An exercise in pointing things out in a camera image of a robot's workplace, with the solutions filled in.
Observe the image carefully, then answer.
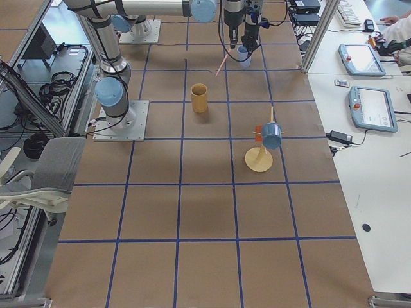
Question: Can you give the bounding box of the small black power brick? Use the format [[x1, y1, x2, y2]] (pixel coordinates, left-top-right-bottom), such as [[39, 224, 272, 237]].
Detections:
[[327, 130, 353, 145]]

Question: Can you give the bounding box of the teach pendant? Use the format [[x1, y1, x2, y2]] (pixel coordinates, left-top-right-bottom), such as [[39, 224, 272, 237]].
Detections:
[[349, 86, 398, 133], [338, 44, 386, 77]]

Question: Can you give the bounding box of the bamboo chopstick holder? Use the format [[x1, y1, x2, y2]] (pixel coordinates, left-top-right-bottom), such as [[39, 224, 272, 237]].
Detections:
[[191, 83, 207, 113]]

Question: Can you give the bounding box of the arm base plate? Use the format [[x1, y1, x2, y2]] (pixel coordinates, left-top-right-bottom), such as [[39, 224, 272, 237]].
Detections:
[[92, 100, 150, 142], [119, 19, 161, 45]]

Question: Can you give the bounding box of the orange cup on stand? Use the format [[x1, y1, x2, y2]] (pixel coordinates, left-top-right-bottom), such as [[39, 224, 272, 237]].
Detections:
[[254, 132, 262, 142]]

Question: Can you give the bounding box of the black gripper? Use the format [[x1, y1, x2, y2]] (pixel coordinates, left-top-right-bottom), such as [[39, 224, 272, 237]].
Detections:
[[229, 0, 268, 59], [223, 0, 245, 31]]

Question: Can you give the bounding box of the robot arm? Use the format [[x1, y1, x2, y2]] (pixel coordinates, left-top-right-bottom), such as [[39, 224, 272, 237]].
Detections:
[[65, 1, 217, 131], [112, 1, 272, 62]]

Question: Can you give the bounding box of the blue cup on stand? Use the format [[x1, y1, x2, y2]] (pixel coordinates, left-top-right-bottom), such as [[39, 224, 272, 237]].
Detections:
[[261, 122, 282, 150]]

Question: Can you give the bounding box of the teach pendant far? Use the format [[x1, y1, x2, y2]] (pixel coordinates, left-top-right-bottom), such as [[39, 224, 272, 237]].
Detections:
[[338, 44, 386, 77]]

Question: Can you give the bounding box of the light blue plastic cup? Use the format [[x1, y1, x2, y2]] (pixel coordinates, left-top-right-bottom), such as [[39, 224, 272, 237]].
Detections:
[[237, 46, 251, 67]]

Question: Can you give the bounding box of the grey office chair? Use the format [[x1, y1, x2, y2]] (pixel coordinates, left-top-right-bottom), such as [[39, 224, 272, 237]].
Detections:
[[1, 137, 86, 226]]

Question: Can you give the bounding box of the aluminium frame post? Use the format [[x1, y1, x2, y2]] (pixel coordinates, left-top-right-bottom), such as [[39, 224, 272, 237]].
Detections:
[[301, 0, 340, 73]]

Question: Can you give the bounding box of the teach pendant near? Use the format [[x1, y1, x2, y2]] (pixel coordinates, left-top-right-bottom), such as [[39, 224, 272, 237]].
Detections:
[[349, 86, 398, 133]]

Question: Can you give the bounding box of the wooden cup tree stand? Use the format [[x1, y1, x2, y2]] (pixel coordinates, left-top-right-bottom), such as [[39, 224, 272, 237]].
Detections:
[[245, 106, 285, 173]]

